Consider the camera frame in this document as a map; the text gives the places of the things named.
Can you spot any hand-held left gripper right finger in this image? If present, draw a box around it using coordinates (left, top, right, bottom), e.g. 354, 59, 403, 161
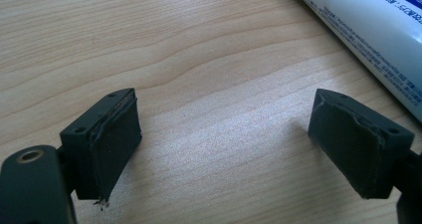
308, 88, 415, 200

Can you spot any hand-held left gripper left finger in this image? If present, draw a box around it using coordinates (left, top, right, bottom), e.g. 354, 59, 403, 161
59, 88, 143, 202

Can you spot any white and blue toothpaste tube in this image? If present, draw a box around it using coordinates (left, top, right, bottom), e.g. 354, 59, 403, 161
282, 0, 422, 123

